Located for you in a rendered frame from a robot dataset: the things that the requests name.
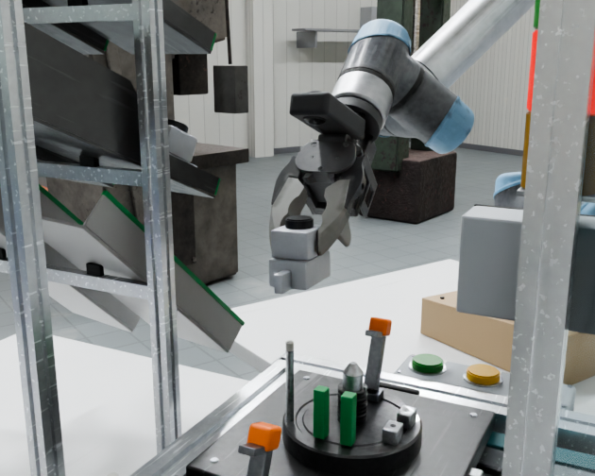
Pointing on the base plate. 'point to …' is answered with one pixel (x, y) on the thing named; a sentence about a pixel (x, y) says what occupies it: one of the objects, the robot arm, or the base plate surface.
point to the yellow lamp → (525, 149)
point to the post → (549, 230)
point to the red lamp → (532, 70)
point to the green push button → (427, 363)
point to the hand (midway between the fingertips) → (297, 238)
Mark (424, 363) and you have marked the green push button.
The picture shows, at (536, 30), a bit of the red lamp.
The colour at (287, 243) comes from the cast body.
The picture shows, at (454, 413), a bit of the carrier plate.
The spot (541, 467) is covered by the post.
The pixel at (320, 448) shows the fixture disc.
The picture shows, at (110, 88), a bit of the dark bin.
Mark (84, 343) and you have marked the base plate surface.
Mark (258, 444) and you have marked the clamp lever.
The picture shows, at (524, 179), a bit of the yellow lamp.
